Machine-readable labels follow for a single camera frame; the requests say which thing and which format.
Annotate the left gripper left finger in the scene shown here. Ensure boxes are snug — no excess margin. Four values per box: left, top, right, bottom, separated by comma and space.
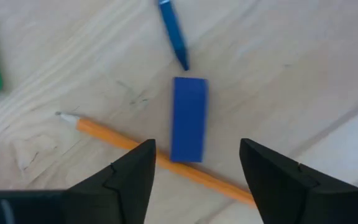
0, 138, 157, 224

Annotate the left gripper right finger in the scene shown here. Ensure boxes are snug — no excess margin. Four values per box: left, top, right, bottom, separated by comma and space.
240, 138, 358, 224

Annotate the orange pencil pink eraser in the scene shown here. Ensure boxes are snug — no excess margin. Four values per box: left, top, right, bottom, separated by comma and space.
54, 111, 257, 208

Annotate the blue eraser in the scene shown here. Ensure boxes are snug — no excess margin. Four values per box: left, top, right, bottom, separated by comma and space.
169, 77, 210, 164

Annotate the dark blue crayon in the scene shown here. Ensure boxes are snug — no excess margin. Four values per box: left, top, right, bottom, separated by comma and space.
157, 0, 190, 72

